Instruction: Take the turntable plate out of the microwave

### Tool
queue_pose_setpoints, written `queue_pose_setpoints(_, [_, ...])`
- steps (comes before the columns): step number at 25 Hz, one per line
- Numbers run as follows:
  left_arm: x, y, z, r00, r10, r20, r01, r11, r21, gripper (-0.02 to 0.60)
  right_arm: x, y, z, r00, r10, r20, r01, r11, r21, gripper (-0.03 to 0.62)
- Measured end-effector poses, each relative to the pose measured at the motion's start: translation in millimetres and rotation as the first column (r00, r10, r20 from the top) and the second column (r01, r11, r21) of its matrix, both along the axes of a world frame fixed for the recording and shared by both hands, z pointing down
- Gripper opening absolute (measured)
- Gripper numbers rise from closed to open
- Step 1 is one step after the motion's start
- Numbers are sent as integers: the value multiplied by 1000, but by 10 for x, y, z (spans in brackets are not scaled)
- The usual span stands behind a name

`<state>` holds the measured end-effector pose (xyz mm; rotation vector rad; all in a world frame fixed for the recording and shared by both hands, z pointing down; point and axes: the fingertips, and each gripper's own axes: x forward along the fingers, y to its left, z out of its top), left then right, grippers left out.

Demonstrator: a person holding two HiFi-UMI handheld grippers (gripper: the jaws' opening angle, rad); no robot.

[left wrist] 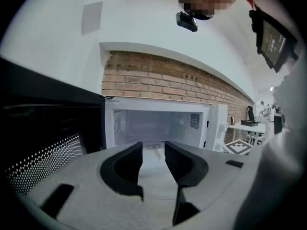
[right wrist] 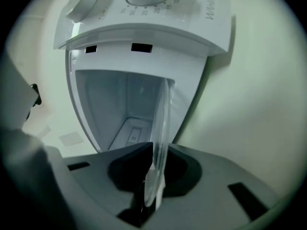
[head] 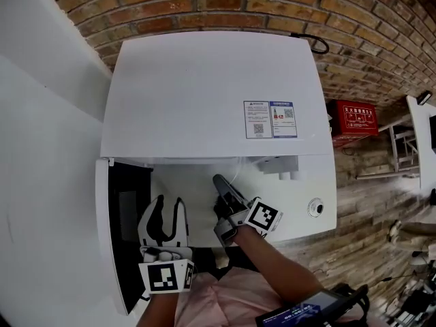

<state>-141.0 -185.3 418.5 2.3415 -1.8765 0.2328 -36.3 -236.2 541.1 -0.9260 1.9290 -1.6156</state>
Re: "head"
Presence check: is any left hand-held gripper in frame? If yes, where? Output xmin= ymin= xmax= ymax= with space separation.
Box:
xmin=138 ymin=195 xmax=196 ymax=296

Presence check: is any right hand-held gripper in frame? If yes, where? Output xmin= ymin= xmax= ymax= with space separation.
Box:
xmin=212 ymin=174 xmax=285 ymax=249

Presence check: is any person's right forearm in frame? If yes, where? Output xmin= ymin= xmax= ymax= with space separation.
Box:
xmin=234 ymin=226 xmax=325 ymax=307

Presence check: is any person's left forearm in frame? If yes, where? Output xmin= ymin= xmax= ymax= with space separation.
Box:
xmin=135 ymin=290 xmax=182 ymax=327

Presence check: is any person's pink clothing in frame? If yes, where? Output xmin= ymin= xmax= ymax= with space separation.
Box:
xmin=172 ymin=267 xmax=284 ymax=327

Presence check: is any white microwave oven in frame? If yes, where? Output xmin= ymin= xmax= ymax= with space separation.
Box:
xmin=94 ymin=31 xmax=334 ymax=317

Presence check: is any red fire extinguisher box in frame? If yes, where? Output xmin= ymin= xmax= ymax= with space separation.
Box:
xmin=327 ymin=99 xmax=379 ymax=149

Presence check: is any white folding table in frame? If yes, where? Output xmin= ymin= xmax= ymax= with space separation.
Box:
xmin=354 ymin=93 xmax=436 ymax=191

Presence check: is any round grey cable grommet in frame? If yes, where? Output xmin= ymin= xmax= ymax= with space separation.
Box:
xmin=307 ymin=198 xmax=324 ymax=217

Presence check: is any black microwave power cable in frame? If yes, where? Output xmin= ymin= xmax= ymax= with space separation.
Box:
xmin=289 ymin=32 xmax=330 ymax=55

